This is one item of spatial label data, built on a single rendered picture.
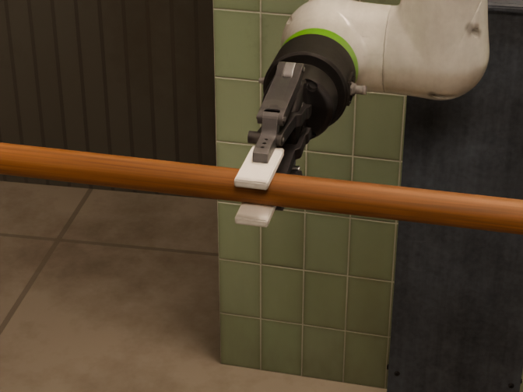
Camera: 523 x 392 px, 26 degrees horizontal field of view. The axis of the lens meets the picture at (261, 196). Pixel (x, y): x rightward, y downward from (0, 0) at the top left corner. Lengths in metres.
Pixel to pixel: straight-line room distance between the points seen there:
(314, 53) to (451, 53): 0.16
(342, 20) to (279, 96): 0.24
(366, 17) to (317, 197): 0.34
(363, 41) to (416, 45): 0.06
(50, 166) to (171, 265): 2.09
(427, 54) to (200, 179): 0.35
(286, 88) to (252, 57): 1.27
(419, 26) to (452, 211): 0.33
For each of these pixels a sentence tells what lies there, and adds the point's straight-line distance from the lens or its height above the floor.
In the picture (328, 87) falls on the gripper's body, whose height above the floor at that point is 1.22.
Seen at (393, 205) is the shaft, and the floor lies 1.20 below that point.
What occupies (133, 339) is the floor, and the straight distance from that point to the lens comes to 2.86.
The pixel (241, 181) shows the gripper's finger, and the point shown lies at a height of 1.21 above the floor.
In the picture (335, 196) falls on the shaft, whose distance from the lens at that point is 0.99.
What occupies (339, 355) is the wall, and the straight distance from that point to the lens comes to 2.67.
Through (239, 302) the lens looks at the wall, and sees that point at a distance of 2.65.
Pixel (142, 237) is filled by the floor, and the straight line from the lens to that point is 3.27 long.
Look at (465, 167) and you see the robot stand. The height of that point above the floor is 0.96.
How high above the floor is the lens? 1.68
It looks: 29 degrees down
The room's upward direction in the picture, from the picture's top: straight up
